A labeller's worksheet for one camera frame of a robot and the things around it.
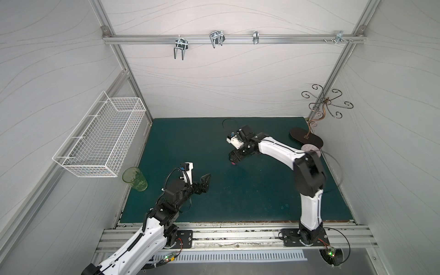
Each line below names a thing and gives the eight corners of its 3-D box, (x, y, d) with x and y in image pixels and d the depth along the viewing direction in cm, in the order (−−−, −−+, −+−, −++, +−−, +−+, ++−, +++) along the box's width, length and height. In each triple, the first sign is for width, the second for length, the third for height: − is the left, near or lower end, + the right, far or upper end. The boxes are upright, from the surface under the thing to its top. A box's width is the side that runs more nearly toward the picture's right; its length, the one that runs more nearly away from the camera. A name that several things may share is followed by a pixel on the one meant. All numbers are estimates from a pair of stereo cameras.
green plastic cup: (131, 192, 89) (119, 181, 79) (136, 178, 94) (125, 166, 84) (145, 192, 89) (134, 181, 79) (149, 178, 94) (139, 166, 84)
